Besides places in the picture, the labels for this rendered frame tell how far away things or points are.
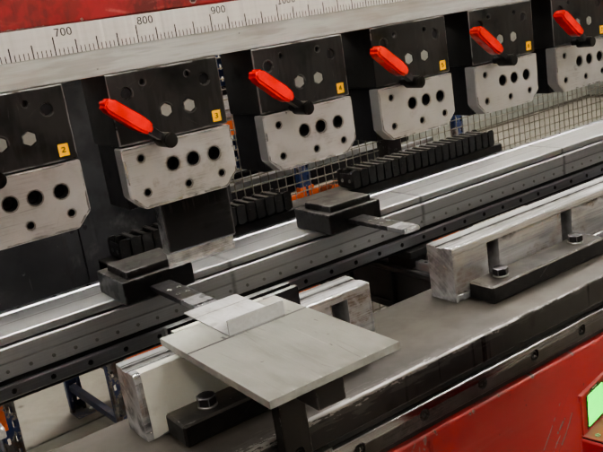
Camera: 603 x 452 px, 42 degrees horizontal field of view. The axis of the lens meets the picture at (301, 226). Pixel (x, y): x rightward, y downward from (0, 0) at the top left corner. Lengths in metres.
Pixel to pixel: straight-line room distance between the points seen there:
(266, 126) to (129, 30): 0.22
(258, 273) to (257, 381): 0.55
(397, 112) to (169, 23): 0.38
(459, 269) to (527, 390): 0.22
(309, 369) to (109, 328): 0.49
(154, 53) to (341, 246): 0.66
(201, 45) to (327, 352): 0.40
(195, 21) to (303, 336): 0.41
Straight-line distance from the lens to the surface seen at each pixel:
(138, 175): 0.97
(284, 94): 1.02
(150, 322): 1.33
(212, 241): 1.08
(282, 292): 1.13
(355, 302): 1.20
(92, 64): 0.95
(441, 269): 1.35
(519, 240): 1.45
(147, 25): 0.98
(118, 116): 0.92
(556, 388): 1.40
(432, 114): 1.24
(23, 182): 0.93
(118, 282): 1.25
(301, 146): 1.08
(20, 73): 0.93
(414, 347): 1.20
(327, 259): 1.49
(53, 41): 0.94
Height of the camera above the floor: 1.38
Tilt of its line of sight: 15 degrees down
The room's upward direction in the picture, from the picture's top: 9 degrees counter-clockwise
